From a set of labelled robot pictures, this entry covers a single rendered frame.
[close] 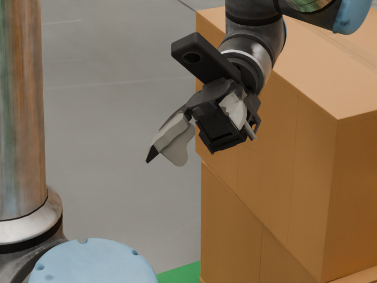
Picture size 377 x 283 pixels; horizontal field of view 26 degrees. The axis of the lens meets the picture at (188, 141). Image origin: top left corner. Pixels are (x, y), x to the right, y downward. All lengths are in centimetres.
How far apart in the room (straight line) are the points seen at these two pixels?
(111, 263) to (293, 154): 82
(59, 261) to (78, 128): 247
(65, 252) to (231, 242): 118
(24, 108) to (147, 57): 309
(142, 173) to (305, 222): 144
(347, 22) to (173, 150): 30
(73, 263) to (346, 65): 95
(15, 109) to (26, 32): 9
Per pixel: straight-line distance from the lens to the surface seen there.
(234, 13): 126
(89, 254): 97
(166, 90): 369
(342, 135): 157
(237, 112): 104
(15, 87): 91
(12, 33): 89
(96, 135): 336
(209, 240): 224
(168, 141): 112
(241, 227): 204
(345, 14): 114
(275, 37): 128
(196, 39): 111
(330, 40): 187
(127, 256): 97
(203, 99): 113
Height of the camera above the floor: 168
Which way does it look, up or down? 31 degrees down
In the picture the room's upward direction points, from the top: straight up
